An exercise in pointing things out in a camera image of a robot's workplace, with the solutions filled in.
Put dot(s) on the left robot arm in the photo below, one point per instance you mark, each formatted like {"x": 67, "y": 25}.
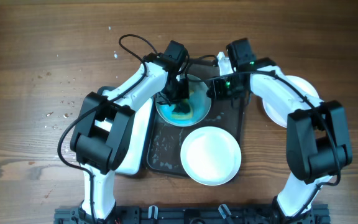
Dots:
{"x": 102, "y": 134}

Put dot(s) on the brown plastic tray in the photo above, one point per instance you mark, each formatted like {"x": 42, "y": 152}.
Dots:
{"x": 163, "y": 155}

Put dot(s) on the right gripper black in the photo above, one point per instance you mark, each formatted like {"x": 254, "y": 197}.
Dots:
{"x": 217, "y": 91}

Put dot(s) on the white plate blue smear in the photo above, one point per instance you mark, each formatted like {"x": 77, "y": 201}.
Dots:
{"x": 210, "y": 156}

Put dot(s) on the green yellow sponge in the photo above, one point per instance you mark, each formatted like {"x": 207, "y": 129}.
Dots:
{"x": 182, "y": 110}

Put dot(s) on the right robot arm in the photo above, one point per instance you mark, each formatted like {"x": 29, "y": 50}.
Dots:
{"x": 318, "y": 144}

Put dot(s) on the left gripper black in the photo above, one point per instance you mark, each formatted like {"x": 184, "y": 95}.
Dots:
{"x": 184, "y": 87}

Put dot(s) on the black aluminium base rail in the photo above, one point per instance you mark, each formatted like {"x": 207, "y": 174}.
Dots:
{"x": 260, "y": 213}

